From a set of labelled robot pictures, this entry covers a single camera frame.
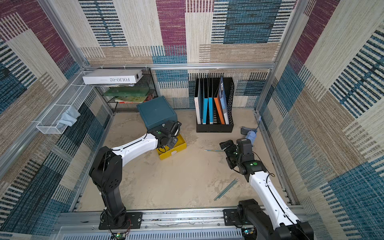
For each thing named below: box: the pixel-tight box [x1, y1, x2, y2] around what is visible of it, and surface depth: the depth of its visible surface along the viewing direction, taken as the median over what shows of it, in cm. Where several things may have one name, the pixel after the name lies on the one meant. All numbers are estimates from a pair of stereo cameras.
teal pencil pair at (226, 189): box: [213, 177, 240, 201], surface depth 84 cm
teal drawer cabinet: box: [136, 95, 178, 130], surface depth 93 cm
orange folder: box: [213, 93, 226, 125], surface depth 94 cm
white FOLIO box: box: [82, 69, 144, 85], surface depth 81 cm
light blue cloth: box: [56, 105, 81, 128], surface depth 69 cm
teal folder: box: [202, 78, 214, 125], surface depth 91 cm
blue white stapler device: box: [240, 126, 258, 146], surface depth 100 cm
